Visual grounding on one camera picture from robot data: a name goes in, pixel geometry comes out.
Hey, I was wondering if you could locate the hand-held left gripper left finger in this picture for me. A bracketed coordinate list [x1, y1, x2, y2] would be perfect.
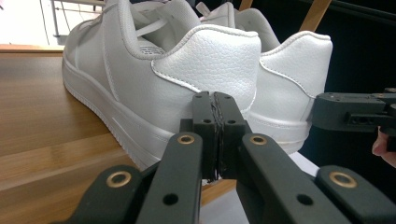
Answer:
[179, 91, 219, 182]

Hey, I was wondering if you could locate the white sneaker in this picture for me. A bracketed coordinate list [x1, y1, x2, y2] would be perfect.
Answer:
[61, 0, 262, 172]
[195, 1, 333, 155]

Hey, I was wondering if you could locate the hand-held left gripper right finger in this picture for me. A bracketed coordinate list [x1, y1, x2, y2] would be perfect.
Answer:
[214, 91, 253, 180]

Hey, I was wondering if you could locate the metal railing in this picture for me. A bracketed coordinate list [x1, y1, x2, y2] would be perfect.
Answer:
[49, 0, 106, 38]

